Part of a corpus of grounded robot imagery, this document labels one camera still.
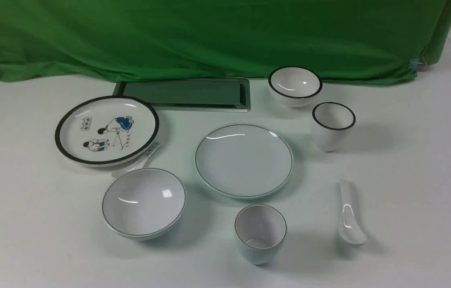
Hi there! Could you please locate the pale green cup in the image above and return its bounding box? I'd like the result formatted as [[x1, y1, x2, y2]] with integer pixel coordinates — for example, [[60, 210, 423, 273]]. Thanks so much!
[[233, 204, 288, 266]]

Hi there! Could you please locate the pale green large bowl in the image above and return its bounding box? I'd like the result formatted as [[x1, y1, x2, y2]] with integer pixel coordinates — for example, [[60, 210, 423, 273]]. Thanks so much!
[[102, 168, 188, 241]]

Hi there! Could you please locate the white ceramic spoon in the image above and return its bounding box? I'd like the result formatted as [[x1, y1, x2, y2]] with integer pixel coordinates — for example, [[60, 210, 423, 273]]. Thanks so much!
[[338, 179, 367, 246]]

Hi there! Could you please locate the pale green flat plate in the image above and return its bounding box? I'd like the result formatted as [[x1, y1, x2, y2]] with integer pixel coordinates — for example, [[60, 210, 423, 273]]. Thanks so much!
[[194, 124, 295, 200]]

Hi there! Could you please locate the white spoon with label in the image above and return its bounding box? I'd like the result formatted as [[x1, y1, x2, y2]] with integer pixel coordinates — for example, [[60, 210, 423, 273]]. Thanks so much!
[[111, 141, 161, 179]]

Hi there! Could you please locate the black-rimmed small white bowl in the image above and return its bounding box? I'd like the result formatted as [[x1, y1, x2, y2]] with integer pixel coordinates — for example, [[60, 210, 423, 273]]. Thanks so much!
[[268, 66, 323, 108]]

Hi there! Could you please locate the black-rimmed white cup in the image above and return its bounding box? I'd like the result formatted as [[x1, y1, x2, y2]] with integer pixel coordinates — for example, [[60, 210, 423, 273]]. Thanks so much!
[[310, 102, 356, 152]]

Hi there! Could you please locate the black-rimmed illustrated plate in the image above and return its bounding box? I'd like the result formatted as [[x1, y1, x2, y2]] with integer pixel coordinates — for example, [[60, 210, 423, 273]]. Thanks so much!
[[54, 96, 160, 167]]

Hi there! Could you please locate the green backdrop cloth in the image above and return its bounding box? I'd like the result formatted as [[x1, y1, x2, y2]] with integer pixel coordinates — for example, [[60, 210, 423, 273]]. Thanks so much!
[[0, 0, 451, 85]]

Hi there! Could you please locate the blue binder clip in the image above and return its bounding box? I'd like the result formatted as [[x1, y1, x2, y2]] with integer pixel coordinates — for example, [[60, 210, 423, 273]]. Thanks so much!
[[408, 57, 428, 72]]

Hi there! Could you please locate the silver table cable hatch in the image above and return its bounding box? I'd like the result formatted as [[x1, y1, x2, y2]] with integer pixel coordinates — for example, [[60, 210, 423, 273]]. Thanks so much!
[[112, 78, 251, 112]]

